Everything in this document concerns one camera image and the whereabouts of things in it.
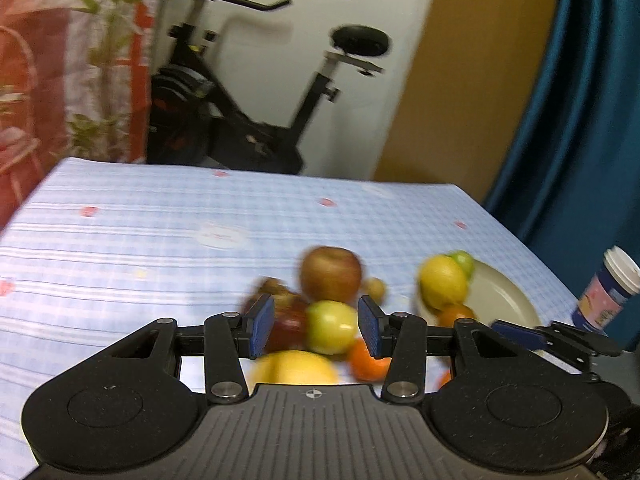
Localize paper cup with white lid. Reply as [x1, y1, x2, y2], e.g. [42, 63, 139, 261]
[570, 246, 640, 336]

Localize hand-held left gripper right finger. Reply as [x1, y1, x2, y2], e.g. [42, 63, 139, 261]
[357, 295, 531, 405]

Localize yellow lemon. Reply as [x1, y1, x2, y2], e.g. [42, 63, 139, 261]
[247, 350, 341, 387]
[418, 254, 470, 311]

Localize dark purple mangosteen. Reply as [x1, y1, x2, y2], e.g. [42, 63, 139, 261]
[240, 277, 311, 353]

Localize blue curtain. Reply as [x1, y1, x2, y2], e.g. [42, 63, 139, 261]
[482, 0, 640, 311]

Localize brown longan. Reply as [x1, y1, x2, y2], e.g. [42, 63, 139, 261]
[362, 277, 388, 303]

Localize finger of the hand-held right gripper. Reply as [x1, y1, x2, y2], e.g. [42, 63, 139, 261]
[491, 319, 625, 376]

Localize red apple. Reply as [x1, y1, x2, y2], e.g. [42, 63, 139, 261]
[299, 245, 363, 306]

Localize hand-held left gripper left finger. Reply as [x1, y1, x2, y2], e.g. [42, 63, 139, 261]
[107, 294, 276, 405]

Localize plant print curtain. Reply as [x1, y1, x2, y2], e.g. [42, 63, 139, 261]
[0, 0, 168, 231]

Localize black exercise bike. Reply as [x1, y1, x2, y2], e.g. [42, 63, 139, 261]
[145, 0, 396, 177]

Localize green apple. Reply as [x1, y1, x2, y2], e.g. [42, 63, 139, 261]
[306, 300, 360, 356]

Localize small green lime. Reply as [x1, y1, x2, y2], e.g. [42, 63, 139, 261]
[450, 250, 476, 281]

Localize wooden door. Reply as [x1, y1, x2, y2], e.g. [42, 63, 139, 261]
[372, 0, 566, 206]

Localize cream plate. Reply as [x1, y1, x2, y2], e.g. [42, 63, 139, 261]
[415, 257, 543, 333]

